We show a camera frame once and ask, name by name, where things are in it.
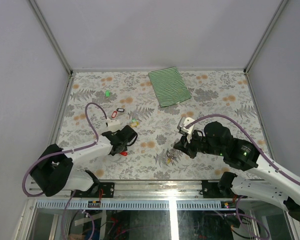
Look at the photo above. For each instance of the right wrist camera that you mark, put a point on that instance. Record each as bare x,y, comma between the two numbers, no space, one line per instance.
186,127

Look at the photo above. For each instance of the red tag key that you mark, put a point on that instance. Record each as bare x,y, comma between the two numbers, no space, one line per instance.
124,153
114,114

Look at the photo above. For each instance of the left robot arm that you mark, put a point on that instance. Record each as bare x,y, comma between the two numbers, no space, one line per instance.
55,169

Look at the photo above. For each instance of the large metal keyring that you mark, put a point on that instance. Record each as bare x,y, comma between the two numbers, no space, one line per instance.
171,154

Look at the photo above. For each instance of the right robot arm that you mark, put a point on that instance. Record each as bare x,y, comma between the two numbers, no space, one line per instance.
282,188

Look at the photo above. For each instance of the green white striped cloth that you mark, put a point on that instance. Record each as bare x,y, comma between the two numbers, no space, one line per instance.
169,86

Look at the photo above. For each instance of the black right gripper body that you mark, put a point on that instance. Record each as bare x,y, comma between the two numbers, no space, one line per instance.
198,144

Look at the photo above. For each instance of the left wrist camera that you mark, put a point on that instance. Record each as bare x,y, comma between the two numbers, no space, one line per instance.
115,122

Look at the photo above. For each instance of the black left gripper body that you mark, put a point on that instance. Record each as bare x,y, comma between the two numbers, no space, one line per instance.
125,149

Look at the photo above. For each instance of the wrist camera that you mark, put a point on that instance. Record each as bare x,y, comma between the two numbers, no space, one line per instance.
115,122
186,127

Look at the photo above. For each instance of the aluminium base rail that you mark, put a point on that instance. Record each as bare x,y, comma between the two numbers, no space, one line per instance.
156,190

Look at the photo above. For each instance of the black tag key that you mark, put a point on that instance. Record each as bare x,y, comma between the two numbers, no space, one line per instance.
120,110

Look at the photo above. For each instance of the floral tablecloth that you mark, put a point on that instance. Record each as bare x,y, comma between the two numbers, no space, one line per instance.
224,93

